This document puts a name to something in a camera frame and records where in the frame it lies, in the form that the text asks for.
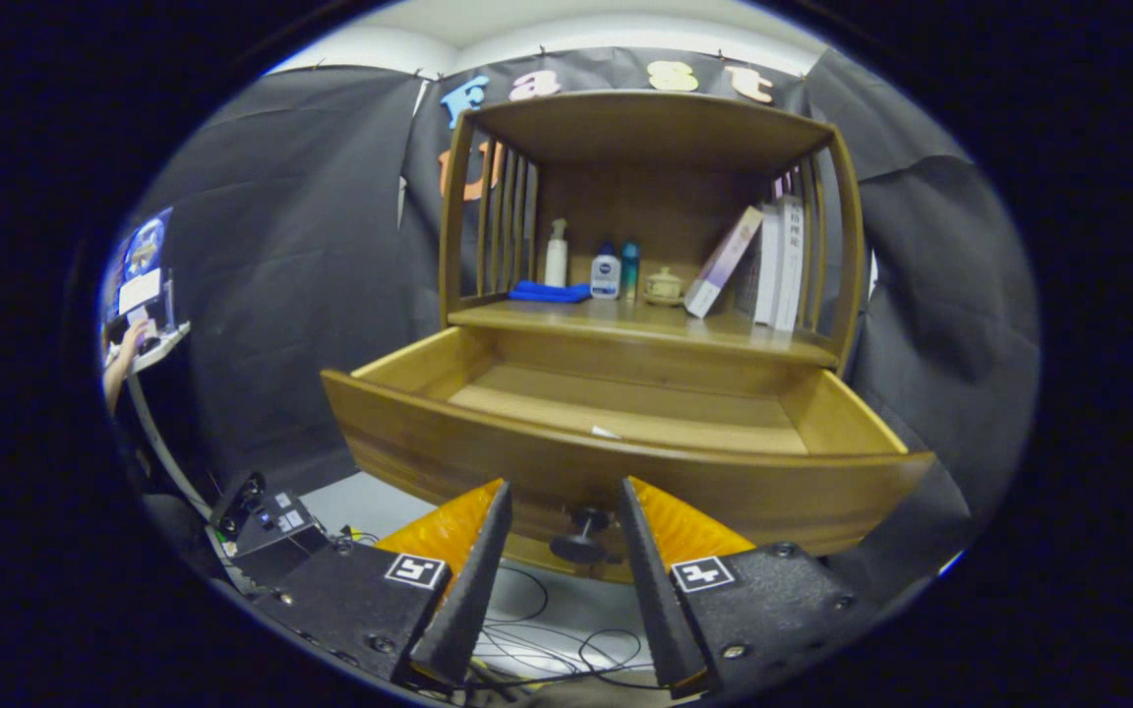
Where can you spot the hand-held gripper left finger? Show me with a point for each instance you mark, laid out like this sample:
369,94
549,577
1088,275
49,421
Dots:
473,600

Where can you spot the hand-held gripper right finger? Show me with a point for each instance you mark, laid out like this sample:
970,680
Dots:
655,600

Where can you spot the wooden drawer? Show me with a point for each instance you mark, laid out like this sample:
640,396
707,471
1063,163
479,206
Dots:
488,457

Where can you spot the wooden cabinet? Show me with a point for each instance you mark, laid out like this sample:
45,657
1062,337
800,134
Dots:
626,206

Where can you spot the black device box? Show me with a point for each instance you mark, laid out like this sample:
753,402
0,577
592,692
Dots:
271,521

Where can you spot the beige lidded ceramic cup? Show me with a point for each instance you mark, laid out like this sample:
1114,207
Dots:
664,287

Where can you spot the folded blue cloth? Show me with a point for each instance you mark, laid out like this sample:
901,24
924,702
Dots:
547,292

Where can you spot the grey patterned book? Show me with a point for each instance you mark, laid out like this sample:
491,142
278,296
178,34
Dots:
748,290

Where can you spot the white bottle blue cap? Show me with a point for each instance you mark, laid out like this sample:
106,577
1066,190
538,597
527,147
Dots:
606,277

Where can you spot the teal bottle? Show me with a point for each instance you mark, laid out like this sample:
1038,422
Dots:
630,265

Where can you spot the plain white book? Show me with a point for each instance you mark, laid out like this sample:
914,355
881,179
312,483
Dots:
768,275

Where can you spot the white pump bottle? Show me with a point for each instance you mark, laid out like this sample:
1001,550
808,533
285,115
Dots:
556,265

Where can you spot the purple and white book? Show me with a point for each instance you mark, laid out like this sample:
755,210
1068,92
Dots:
724,261

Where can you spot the grey stand pole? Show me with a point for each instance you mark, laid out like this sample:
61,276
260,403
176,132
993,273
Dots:
158,447

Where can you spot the white book lettered spine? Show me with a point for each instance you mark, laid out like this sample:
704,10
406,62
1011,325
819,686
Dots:
789,265

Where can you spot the black backdrop cloth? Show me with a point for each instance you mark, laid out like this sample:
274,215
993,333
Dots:
281,295

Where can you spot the white stand tray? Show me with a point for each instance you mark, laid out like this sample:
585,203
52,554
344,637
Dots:
168,344

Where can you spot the computer monitor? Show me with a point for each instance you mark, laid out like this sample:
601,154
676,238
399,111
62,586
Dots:
144,246

